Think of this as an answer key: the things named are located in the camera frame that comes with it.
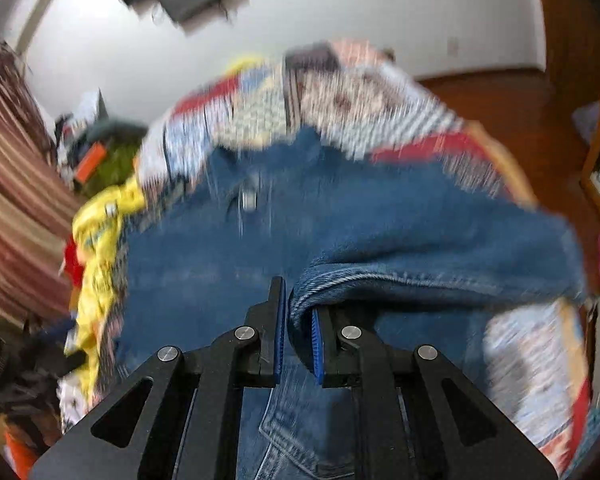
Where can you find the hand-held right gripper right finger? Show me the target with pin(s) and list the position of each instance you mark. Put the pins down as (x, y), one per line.
(319, 347)

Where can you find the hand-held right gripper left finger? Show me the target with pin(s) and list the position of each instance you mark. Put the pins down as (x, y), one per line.
(279, 332)

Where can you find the blue denim jeans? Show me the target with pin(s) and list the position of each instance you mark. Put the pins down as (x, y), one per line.
(380, 220)

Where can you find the red cloth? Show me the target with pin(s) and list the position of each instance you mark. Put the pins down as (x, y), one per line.
(73, 265)

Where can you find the yellow printed cloth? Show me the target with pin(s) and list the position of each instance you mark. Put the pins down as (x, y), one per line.
(100, 260)

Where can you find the striped brown curtain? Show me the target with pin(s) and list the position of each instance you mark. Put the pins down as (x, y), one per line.
(10, 185)

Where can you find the orange box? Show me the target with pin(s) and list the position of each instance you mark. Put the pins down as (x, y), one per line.
(89, 162)

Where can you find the green cloth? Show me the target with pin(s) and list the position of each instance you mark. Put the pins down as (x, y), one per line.
(115, 165)

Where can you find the patchwork printed blanket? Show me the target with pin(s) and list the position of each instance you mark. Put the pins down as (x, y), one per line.
(380, 95)

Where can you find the dark green bag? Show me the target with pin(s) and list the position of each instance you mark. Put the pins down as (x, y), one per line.
(115, 131)

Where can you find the brown wooden door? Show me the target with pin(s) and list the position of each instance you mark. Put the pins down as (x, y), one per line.
(565, 35)

